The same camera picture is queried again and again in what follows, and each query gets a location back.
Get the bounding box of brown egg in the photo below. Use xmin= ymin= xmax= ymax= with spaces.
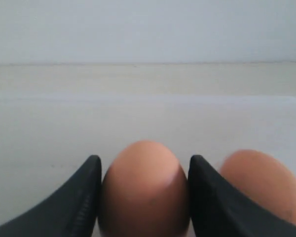
xmin=98 ymin=140 xmax=189 ymax=237
xmin=220 ymin=150 xmax=296 ymax=225

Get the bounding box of clear plastic bin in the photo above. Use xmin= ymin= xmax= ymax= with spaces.
xmin=0 ymin=94 xmax=296 ymax=237

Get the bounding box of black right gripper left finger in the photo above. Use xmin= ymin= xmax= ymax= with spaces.
xmin=0 ymin=155 xmax=102 ymax=237

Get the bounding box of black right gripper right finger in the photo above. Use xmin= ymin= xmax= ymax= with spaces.
xmin=188 ymin=155 xmax=296 ymax=237

